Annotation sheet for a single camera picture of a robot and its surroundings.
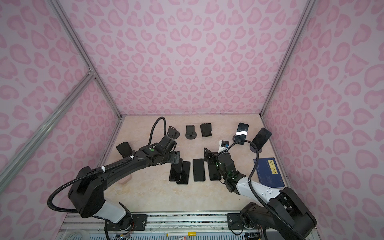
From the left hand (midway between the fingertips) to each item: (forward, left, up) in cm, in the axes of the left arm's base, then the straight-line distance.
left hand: (173, 153), depth 86 cm
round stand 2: (+19, +3, -6) cm, 20 cm away
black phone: (+17, -44, -5) cm, 47 cm away
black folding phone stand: (+23, -20, -7) cm, 31 cm away
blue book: (-9, -56, -11) cm, 58 cm away
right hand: (+1, -21, +3) cm, 22 cm away
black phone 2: (+10, -54, -1) cm, 55 cm away
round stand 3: (+18, -40, -12) cm, 45 cm away
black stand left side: (+6, +32, -4) cm, 33 cm away
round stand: (+19, -9, -7) cm, 23 cm away
